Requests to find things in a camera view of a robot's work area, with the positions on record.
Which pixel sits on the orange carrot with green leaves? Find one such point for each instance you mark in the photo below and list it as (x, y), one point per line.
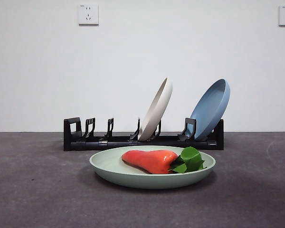
(149, 160)

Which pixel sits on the green plate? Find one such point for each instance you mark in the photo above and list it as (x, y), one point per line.
(114, 174)

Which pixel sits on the beige plate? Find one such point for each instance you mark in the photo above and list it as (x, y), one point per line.
(156, 111)

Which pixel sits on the black plate rack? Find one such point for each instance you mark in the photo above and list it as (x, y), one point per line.
(85, 145)

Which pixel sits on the blue plate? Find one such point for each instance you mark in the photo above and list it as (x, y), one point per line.
(209, 111)

